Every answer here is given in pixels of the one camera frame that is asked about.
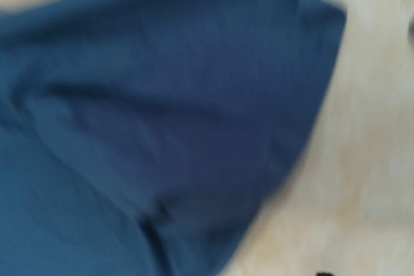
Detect dark blue t-shirt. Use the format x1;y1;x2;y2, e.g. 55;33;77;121
1;0;346;275

